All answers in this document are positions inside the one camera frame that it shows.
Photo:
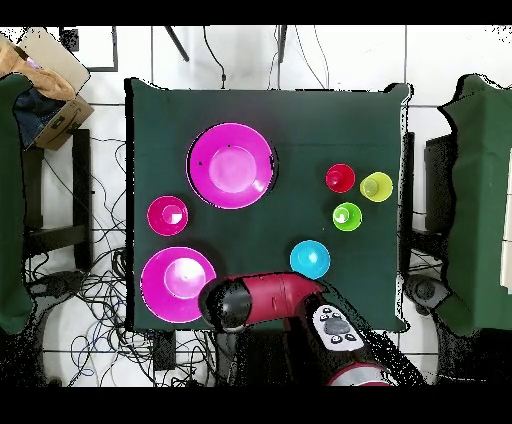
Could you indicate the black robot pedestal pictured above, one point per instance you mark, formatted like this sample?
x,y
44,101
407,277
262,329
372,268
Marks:
x,y
256,360

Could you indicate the black floor box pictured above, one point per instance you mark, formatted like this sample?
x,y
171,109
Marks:
x,y
164,352

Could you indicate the red cup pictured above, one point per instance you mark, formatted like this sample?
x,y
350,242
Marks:
x,y
340,178

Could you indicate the black stool frame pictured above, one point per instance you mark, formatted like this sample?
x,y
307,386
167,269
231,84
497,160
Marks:
x,y
82,180

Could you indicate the large pink bowl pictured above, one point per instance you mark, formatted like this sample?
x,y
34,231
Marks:
x,y
232,168
156,296

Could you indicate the small blue bowl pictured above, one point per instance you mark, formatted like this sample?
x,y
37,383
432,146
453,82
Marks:
x,y
310,258

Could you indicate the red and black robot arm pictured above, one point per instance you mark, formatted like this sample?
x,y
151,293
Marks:
x,y
276,296

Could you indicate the black rounded floor base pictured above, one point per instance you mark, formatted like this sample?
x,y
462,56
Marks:
x,y
60,282

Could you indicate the dark green tablecloth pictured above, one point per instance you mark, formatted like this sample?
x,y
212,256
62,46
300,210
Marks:
x,y
260,112

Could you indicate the black square frame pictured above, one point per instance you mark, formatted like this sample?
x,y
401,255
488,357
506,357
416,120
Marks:
x,y
114,48

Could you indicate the black tripod leg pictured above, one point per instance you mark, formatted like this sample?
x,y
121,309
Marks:
x,y
282,44
176,43

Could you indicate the cardboard box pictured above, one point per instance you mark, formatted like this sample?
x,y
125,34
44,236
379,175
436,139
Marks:
x,y
60,120

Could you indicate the yellow cup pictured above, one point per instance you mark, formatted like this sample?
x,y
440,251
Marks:
x,y
383,188

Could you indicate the green cup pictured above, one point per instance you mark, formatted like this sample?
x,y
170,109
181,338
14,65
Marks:
x,y
352,220

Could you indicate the crimson bowl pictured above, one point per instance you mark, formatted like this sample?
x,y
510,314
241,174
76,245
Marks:
x,y
158,218

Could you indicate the green side table cloth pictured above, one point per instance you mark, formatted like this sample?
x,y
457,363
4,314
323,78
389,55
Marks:
x,y
12,200
480,200

